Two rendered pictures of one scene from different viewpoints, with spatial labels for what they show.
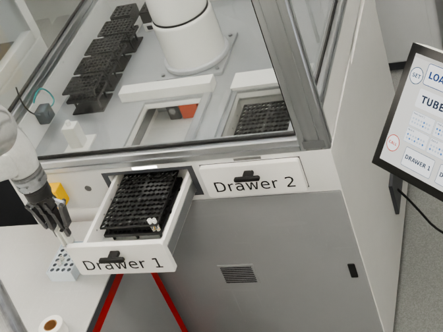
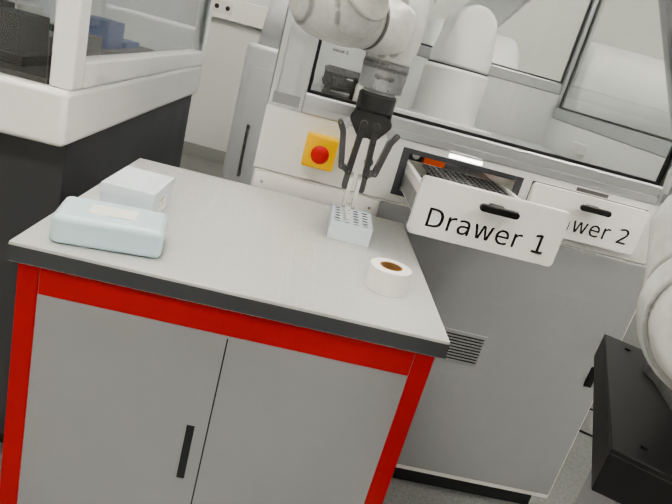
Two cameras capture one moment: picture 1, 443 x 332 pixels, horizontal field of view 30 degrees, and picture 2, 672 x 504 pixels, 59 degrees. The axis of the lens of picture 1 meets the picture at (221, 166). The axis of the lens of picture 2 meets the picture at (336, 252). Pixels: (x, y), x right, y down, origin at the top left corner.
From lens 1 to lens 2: 1.90 m
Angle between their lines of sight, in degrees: 34
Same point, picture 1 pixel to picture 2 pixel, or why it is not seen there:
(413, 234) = not seen: hidden behind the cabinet
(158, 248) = (561, 220)
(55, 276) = (341, 230)
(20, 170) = (408, 48)
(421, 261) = not seen: hidden behind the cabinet
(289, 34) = not seen: outside the picture
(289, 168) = (635, 218)
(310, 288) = (527, 390)
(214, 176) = (547, 199)
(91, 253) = (458, 198)
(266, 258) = (509, 334)
